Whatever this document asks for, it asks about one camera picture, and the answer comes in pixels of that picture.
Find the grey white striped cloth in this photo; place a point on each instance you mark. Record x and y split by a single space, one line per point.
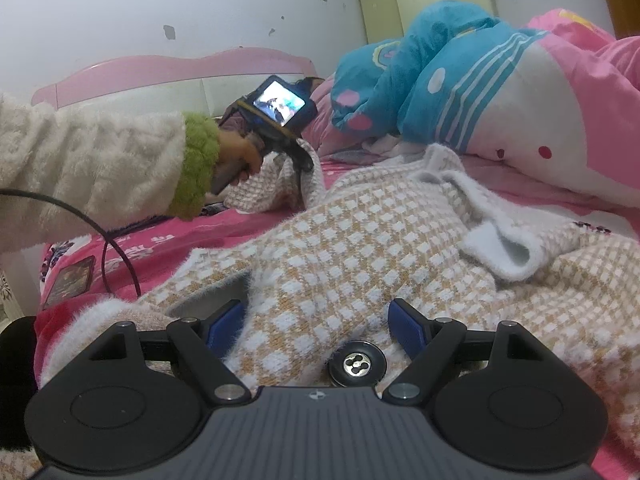
373 151

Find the white fleece sleeve forearm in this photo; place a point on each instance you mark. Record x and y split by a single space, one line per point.
115 169

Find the beige houndstooth knit cardigan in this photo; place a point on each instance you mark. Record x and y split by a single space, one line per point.
426 233

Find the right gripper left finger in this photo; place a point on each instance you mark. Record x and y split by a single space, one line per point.
131 399

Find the dark maroon garment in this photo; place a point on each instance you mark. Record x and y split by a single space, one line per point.
307 85

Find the blue pink cartoon quilt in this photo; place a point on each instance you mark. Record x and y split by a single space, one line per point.
556 99

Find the pink white headboard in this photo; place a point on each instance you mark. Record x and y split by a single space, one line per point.
157 84

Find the person left hand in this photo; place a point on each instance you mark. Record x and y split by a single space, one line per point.
238 159

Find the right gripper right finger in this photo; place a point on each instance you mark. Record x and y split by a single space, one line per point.
492 399

